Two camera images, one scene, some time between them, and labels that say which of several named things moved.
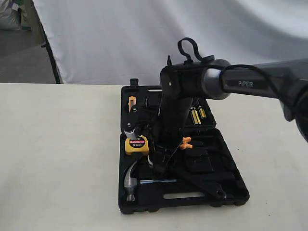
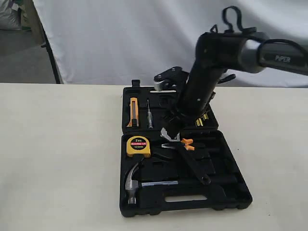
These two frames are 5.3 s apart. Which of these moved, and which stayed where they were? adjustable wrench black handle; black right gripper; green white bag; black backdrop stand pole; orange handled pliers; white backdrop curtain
Moved: adjustable wrench black handle; black right gripper
Stayed: green white bag; orange handled pliers; black backdrop stand pole; white backdrop curtain
